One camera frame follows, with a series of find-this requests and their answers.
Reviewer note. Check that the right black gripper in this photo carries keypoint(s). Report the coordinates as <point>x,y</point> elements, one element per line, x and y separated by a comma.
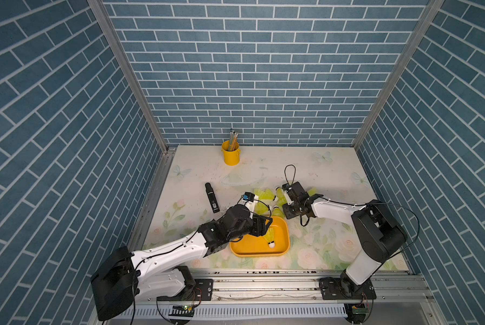
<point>286,213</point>

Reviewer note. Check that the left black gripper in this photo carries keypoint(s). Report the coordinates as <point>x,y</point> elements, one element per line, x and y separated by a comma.
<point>260,230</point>

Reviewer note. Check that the yellow shuttlecock bottom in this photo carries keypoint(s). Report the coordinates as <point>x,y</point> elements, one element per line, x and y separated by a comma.
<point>269,237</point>

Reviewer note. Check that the yellow shuttlecock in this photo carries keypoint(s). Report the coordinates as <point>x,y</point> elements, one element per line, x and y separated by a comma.
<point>276,212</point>
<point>269,237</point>
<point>265,195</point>
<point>281,200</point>
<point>262,209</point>
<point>312,191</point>

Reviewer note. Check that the yellow plastic storage box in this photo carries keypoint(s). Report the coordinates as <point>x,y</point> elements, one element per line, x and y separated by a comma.
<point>251,246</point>

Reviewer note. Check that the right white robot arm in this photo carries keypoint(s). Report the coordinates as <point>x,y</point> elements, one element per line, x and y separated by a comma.
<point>380,236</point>

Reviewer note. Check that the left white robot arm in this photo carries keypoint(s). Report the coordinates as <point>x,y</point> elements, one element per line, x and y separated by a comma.
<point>165,260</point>

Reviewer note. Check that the yellow shuttlecock left lower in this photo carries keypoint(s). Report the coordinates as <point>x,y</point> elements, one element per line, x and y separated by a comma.
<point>262,209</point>

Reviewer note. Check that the yellow shuttlecock upper middle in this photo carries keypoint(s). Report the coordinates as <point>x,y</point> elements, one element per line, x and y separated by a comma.
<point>281,200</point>

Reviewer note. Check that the yellow shuttlecock upper right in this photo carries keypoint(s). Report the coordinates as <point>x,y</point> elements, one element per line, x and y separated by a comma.
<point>312,191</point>

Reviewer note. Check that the yellow shuttlecock centre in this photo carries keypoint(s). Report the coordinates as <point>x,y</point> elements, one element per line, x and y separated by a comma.
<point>276,212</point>

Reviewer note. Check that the yellow shuttlecock upper left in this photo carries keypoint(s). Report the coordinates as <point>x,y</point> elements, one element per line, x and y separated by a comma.
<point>265,195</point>

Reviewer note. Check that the black cylindrical marker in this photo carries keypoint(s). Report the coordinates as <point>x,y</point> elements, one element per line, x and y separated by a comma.
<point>212,198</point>

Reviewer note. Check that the yellow pen cup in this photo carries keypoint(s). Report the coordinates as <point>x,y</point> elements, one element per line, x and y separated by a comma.
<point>231,153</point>

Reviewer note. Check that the pencils in cup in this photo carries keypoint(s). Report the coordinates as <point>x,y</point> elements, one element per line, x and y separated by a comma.
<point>232,141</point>

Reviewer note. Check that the white vent grille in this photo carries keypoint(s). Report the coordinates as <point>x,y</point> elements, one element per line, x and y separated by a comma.
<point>245,312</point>

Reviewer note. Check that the left circuit board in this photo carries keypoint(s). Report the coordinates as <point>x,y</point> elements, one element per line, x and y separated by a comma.
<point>182,311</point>

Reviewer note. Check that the circuit board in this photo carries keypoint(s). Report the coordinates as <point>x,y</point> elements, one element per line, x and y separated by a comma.
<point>358,311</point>
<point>182,311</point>

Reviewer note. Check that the right circuit board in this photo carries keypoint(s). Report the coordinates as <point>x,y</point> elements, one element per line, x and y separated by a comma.
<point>358,311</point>

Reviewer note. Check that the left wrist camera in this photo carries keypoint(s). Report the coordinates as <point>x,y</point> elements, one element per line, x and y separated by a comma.
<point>250,200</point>

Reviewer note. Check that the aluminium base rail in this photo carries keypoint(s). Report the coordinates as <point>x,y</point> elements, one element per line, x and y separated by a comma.
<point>264,286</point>

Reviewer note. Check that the right metal corner post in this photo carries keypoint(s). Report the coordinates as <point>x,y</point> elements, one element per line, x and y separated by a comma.
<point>427,17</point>

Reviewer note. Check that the metal corner post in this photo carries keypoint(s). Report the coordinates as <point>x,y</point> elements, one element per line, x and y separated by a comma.
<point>427,17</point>
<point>106,26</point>

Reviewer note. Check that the left metal corner post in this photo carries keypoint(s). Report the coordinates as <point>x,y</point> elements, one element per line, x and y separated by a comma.
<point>106,26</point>

